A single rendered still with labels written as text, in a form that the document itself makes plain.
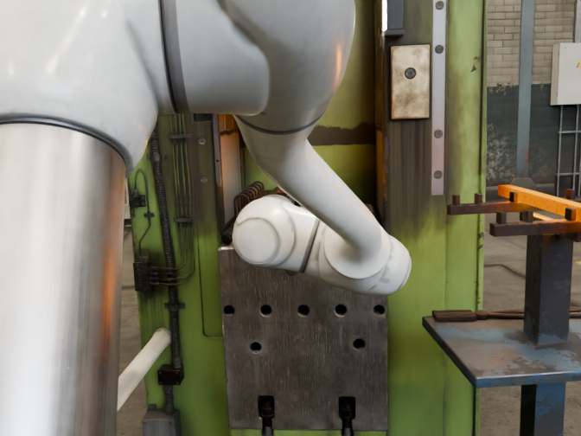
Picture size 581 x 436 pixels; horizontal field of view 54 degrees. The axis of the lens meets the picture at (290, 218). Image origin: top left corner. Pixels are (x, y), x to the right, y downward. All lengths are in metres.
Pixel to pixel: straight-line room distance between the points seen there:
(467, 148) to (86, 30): 1.21
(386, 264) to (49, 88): 0.66
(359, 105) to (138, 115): 1.43
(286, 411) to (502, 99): 6.87
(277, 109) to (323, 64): 0.06
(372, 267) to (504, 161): 7.18
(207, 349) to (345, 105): 0.82
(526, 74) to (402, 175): 6.71
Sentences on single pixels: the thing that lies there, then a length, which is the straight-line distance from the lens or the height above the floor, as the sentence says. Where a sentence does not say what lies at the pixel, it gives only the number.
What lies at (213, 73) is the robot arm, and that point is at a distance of 0.40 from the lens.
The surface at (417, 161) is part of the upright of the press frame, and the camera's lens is 1.47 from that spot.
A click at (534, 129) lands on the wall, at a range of 8.19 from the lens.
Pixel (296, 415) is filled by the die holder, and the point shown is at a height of 0.50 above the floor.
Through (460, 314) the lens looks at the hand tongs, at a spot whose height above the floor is 0.78.
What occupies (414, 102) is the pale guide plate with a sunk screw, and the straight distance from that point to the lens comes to 1.44.
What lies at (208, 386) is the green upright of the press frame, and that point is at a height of 0.48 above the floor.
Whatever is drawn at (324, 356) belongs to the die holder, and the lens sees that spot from 1.37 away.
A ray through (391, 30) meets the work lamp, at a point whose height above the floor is 1.39.
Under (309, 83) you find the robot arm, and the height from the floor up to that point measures 1.23.
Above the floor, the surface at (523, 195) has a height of 1.03.
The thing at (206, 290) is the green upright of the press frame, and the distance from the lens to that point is 1.57.
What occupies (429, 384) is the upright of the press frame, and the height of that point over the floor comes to 0.49.
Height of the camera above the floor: 1.21
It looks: 10 degrees down
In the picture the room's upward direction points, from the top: 2 degrees counter-clockwise
